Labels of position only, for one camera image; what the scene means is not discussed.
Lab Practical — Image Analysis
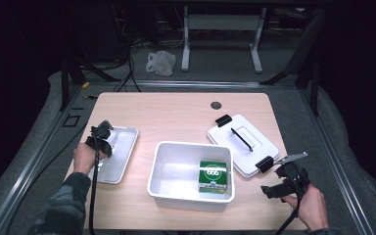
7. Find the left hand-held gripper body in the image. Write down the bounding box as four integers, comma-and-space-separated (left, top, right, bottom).
84, 119, 115, 147

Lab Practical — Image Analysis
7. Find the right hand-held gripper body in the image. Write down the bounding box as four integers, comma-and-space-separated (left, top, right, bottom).
271, 151, 311, 198

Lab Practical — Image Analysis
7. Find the white plastic tray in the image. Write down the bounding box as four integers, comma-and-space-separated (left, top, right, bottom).
89, 125, 140, 186

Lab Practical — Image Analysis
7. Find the green cardboard box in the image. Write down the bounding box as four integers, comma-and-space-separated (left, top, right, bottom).
198, 160, 228, 195

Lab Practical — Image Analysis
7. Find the white plastic storage box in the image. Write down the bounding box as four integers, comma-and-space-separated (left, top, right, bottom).
146, 140, 236, 213

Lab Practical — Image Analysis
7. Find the person's left hand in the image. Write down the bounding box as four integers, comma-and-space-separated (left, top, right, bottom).
72, 142, 108, 176

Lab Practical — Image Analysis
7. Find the person's right hand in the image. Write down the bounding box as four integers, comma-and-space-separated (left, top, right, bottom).
280, 183, 330, 233

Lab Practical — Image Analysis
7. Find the black metal stand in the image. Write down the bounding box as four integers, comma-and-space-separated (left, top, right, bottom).
260, 9, 328, 116
60, 55, 121, 112

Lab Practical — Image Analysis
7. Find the crumpled clear plastic bag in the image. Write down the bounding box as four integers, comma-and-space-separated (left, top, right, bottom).
145, 50, 177, 77

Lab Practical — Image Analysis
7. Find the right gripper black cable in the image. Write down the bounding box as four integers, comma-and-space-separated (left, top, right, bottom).
274, 169, 306, 235

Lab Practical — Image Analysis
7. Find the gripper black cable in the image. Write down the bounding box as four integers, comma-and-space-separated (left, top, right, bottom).
274, 169, 306, 235
87, 130, 103, 235

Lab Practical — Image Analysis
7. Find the white lid with black handle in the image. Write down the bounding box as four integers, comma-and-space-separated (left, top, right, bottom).
207, 114, 281, 179

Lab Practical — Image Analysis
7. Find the aluminium floor rail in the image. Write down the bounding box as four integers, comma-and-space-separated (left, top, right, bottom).
0, 85, 83, 235
123, 79, 262, 90
302, 88, 376, 235

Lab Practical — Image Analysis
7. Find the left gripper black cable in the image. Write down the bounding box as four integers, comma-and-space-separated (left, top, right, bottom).
87, 130, 103, 235

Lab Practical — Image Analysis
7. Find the yellow plug cable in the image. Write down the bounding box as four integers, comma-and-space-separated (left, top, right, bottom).
80, 81, 99, 101

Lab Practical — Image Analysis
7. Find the bundle of black cables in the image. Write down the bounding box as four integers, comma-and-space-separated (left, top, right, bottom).
113, 53, 143, 93

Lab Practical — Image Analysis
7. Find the white metal table frame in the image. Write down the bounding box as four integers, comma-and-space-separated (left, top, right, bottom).
180, 5, 268, 74

